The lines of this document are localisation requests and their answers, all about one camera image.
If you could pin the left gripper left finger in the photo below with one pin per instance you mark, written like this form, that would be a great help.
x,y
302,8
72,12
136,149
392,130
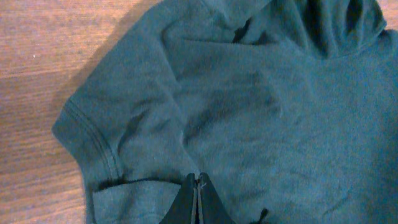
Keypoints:
x,y
183,209

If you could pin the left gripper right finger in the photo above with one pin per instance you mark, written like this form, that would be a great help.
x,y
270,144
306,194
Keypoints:
x,y
210,206

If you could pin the dark green t-shirt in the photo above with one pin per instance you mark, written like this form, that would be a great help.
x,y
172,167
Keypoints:
x,y
289,106

